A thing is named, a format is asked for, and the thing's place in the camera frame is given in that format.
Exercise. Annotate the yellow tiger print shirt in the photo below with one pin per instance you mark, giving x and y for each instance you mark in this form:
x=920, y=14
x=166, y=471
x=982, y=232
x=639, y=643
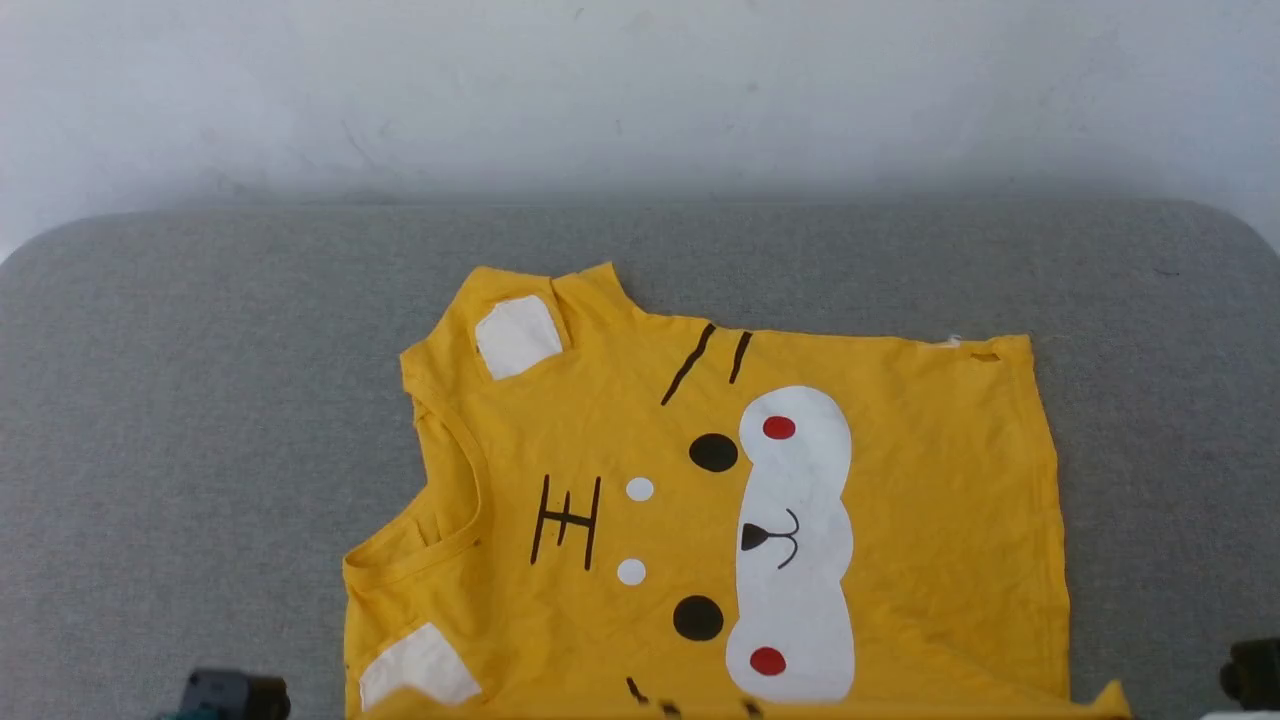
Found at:
x=900, y=500

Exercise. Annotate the grey fabric sofa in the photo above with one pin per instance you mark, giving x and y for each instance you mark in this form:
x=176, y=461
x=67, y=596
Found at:
x=200, y=400

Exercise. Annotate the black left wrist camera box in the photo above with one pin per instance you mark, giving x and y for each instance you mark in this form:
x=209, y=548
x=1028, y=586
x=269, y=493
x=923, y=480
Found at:
x=245, y=697

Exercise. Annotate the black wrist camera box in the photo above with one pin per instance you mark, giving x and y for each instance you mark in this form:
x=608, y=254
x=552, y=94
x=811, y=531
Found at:
x=1255, y=675
x=245, y=697

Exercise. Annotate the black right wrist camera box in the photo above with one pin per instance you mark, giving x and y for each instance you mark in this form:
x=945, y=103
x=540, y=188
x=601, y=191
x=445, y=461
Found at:
x=1255, y=675

